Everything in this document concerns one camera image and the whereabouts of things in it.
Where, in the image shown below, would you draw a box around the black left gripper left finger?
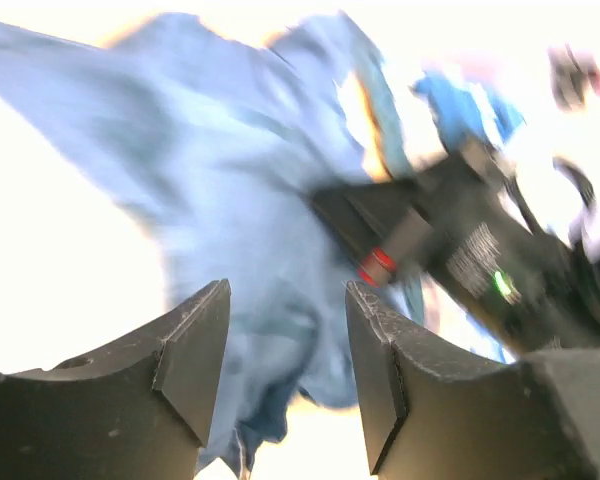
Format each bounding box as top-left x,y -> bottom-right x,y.
0,280 -> 230,480

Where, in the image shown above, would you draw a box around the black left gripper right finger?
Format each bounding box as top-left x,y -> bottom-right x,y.
346,282 -> 600,480

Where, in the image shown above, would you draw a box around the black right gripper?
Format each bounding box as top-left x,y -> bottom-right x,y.
312,141 -> 600,354

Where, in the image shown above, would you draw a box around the blue letter-print pillowcase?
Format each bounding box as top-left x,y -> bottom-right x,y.
0,13 -> 404,479

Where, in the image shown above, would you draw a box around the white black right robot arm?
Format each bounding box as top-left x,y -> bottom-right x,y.
312,70 -> 600,355

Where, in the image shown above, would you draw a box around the blue houndstooth bear pillow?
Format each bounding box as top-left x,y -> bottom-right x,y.
411,64 -> 526,152

